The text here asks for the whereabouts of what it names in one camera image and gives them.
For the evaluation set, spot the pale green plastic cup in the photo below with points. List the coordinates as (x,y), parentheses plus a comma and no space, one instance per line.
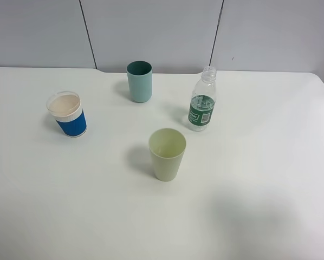
(167,147)

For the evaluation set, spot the clear bottle green label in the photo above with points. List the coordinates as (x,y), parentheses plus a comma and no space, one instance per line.
(203,100)

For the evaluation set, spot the teal plastic cup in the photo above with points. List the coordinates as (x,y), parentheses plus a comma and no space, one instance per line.
(139,74)

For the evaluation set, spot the blue white paper cup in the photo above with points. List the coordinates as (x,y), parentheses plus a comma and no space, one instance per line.
(66,108)

